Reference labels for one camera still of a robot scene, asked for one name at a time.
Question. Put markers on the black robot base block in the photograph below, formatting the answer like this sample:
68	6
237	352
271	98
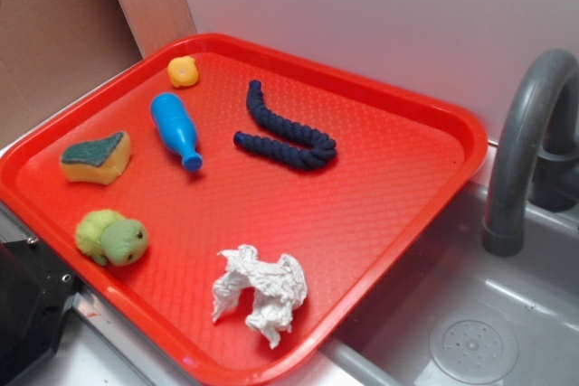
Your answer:
37	290

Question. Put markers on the crumpled white paper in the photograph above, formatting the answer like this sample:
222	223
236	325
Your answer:
279	288

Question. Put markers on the red plastic tray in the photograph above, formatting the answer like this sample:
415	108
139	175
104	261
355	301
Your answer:
400	158

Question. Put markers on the blue plastic toy bottle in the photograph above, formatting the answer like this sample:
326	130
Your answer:
176	129

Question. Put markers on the yellow rubber duck toy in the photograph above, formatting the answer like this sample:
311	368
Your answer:
182	72

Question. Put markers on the yellow green scrub sponge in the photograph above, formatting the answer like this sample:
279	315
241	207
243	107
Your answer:
99	161

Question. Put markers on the green plush turtle toy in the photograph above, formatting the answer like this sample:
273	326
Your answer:
107	237

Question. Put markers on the grey toy sink basin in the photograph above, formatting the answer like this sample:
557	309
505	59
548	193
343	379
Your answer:
449	313

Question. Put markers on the grey toy faucet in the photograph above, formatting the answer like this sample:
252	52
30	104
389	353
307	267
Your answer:
537	157

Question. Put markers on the brown cardboard panel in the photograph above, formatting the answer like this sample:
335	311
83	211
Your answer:
55	51

